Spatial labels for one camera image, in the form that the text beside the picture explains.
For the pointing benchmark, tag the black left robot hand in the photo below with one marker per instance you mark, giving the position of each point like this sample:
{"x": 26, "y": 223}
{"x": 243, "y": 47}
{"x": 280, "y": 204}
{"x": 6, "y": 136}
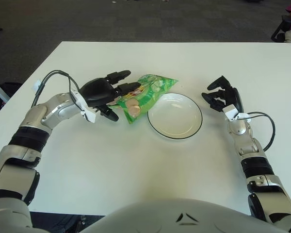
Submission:
{"x": 97, "y": 89}

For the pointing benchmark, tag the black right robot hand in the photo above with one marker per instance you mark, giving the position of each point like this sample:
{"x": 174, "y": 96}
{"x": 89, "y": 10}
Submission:
{"x": 232, "y": 97}

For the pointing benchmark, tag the green potato chips bag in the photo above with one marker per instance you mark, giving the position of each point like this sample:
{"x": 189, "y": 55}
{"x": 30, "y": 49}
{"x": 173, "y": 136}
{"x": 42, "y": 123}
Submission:
{"x": 148, "y": 94}

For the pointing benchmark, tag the white plate with black rim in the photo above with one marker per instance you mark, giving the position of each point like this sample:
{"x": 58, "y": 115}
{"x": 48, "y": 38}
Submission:
{"x": 177, "y": 121}

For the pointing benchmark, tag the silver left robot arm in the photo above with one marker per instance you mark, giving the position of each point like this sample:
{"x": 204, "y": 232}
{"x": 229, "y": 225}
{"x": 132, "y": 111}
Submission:
{"x": 58, "y": 109}

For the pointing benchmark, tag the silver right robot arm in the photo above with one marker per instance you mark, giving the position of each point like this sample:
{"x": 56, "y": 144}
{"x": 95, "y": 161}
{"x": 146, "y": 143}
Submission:
{"x": 262, "y": 191}

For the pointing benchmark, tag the black office chair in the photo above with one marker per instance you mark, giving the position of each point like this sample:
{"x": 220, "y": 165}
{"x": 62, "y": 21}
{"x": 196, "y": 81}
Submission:
{"x": 277, "y": 31}

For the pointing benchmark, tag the white table leg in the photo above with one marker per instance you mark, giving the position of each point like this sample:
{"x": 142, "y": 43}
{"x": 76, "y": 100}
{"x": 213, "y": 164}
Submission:
{"x": 0, "y": 89}

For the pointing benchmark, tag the silver robot torso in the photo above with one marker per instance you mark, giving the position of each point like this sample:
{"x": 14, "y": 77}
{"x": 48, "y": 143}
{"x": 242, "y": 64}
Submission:
{"x": 148, "y": 218}

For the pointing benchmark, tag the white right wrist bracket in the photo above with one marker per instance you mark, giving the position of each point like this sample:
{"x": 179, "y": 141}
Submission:
{"x": 230, "y": 111}

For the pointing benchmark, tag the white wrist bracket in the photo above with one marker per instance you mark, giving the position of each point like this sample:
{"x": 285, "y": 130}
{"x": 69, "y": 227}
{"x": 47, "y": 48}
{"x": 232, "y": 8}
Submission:
{"x": 230, "y": 111}
{"x": 89, "y": 116}

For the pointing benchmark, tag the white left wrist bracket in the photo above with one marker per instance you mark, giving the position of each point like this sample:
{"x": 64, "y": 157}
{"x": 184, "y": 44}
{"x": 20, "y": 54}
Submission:
{"x": 89, "y": 116}

